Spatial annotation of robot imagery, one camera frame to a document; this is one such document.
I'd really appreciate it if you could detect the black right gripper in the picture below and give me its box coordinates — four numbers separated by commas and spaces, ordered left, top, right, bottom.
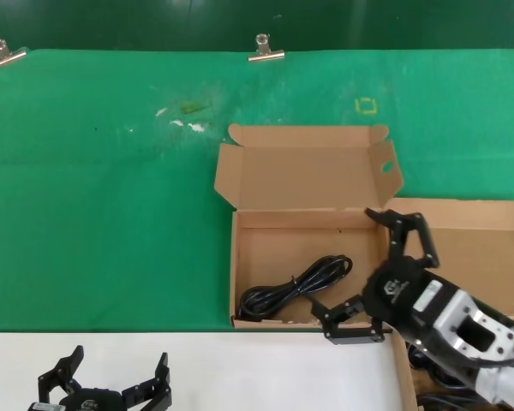
310, 208, 459, 347

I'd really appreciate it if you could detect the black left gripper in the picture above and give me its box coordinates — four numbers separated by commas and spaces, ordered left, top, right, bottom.
28, 345, 172, 411

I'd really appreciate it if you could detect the black power cable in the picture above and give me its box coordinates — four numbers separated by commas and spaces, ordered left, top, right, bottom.
406, 342, 468, 389
418, 392, 498, 411
238, 255, 355, 322

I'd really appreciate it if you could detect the open cardboard box with hole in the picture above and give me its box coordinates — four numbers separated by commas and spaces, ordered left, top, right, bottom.
212, 122, 404, 330

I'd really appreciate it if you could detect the green table cloth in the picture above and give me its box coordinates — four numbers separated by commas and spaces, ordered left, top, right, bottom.
0, 47, 514, 334

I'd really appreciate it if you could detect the silver metal binder clip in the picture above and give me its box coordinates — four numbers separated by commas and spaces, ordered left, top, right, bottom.
247, 33, 285, 64
0, 38, 29, 71

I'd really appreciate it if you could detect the open cardboard box of cables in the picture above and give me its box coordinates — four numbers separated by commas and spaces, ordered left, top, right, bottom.
387, 197, 514, 411

